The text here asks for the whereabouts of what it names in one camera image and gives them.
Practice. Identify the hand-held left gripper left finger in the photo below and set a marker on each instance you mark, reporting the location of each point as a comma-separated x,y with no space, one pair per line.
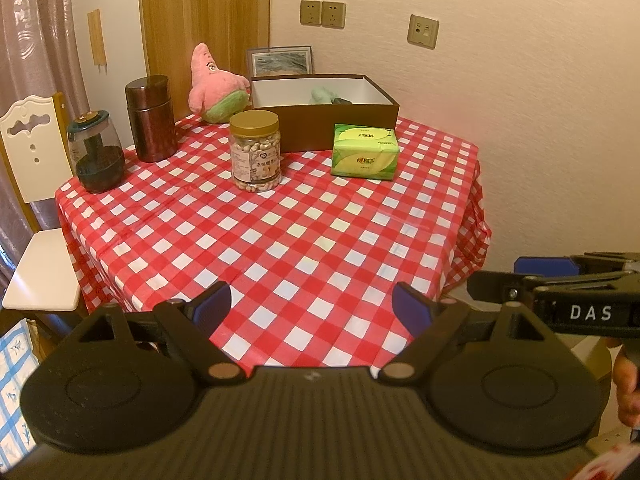
215,302

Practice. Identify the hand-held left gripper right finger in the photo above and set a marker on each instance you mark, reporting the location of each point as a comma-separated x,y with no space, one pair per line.
412,305

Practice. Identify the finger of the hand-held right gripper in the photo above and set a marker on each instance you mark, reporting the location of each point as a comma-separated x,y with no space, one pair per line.
545,266
495,286

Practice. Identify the brown cardboard box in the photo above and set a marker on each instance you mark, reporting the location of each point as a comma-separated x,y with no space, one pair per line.
320,125

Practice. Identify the grey cloth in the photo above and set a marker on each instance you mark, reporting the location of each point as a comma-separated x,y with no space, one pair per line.
342,101

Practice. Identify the green cloth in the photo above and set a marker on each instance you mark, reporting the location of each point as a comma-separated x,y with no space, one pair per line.
322,95

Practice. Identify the person's right hand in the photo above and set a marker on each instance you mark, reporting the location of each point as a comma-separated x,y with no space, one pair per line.
629,385

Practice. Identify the red white checkered tablecloth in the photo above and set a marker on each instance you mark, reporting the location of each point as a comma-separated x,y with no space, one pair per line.
300,260

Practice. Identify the clear nut jar gold lid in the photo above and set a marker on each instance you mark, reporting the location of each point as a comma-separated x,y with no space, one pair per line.
255,155

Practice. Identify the red white printed cloth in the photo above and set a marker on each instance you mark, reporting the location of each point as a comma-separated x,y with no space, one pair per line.
605,465

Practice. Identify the green tissue pack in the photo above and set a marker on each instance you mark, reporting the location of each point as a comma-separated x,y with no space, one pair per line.
365,152

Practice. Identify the dark glass grinder jar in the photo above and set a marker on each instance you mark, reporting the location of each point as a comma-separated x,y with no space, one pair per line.
100,170

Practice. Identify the brown metal canister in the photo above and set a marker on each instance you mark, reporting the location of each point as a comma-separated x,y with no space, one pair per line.
150,120

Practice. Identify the blue white patterned cloth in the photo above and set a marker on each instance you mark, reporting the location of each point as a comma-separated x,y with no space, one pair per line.
15,385

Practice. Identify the pink starfish plush toy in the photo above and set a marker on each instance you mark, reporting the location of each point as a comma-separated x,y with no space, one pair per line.
210,85

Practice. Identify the white wooden chair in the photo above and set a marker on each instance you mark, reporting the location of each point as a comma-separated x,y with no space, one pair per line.
30,145

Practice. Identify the framed picture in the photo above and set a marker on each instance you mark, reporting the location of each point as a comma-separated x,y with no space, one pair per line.
282,60

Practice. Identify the wooden door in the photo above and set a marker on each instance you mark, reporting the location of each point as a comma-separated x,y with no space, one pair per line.
200,20

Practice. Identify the pale patterned curtain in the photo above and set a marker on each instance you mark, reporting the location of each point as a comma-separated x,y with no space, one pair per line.
30,35

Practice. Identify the beige wall outlet plate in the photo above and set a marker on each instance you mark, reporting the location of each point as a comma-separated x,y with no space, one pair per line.
423,31

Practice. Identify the small wooden wall plaque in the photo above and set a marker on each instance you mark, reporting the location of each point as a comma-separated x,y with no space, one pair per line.
96,35

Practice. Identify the beige wall socket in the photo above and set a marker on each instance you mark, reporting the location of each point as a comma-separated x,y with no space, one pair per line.
333,15
311,12

